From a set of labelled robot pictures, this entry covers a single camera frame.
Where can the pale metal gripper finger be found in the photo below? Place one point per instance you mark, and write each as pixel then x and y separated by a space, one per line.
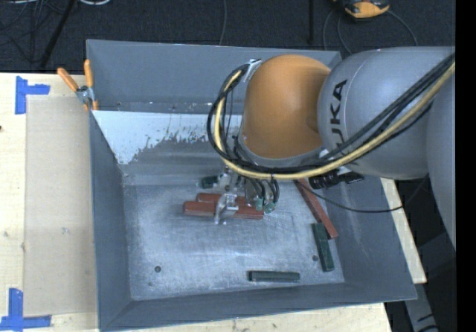
pixel 221 207
pixel 232 208

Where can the red-brown flat block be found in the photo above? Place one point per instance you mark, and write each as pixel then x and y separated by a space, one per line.
pixel 318 209
pixel 199 208
pixel 206 197

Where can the grey metal bin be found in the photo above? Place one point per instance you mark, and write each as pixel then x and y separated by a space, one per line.
pixel 208 248

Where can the dark green flat block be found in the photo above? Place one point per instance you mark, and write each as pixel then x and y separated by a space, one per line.
pixel 323 248
pixel 275 276

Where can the pale flat board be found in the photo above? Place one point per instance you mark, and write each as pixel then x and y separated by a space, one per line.
pixel 56 193

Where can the black cylinder on white bracket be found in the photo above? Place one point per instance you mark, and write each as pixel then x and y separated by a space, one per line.
pixel 327 181

